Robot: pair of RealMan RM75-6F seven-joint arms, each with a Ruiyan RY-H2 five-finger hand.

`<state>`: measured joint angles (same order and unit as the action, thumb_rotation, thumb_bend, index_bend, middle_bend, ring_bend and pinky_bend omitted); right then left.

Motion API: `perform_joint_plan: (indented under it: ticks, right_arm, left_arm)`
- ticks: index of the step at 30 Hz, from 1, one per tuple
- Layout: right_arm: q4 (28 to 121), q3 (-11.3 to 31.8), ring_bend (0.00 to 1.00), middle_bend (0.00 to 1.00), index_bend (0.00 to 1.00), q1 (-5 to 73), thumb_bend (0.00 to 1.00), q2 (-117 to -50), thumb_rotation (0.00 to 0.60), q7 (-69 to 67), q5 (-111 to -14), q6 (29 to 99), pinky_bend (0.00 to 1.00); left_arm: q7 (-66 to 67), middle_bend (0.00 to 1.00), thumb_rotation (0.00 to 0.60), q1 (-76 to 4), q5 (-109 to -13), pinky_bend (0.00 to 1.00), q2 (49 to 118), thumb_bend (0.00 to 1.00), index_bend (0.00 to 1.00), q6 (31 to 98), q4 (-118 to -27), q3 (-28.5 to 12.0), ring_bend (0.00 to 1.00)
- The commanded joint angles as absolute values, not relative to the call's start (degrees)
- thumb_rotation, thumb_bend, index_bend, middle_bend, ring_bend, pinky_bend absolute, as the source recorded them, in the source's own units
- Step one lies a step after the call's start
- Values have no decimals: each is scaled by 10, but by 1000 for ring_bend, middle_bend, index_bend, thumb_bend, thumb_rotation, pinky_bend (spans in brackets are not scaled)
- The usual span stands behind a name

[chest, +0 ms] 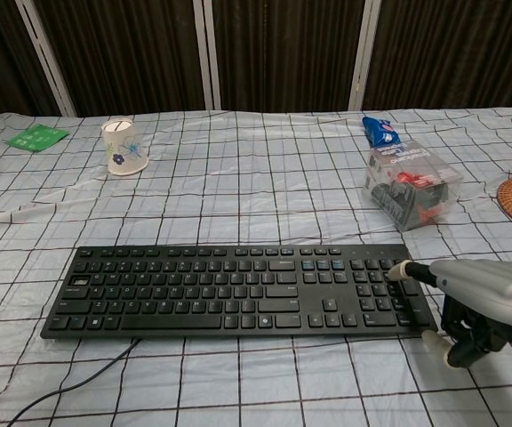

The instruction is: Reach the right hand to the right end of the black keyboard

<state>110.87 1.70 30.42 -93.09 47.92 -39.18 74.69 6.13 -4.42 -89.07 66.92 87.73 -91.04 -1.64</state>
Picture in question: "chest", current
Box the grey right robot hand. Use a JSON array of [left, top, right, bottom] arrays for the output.
[[388, 259, 512, 369]]

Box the black computer keyboard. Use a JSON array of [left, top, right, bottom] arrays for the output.
[[40, 243, 440, 342]]

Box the clear plastic capsule box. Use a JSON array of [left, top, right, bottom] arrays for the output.
[[362, 141, 466, 232]]

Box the blue snack packet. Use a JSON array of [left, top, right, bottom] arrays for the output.
[[362, 115, 405, 149]]

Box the checked blue tablecloth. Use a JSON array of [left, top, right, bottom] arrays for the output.
[[0, 105, 512, 427]]

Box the dark folding screen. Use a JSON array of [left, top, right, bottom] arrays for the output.
[[0, 0, 512, 127]]

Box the white floral paper cup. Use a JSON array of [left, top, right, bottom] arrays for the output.
[[100, 118, 149, 176]]

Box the green flat packet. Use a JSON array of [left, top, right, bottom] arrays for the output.
[[4, 124, 70, 154]]

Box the black keyboard cable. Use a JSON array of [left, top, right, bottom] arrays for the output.
[[10, 338, 143, 427]]

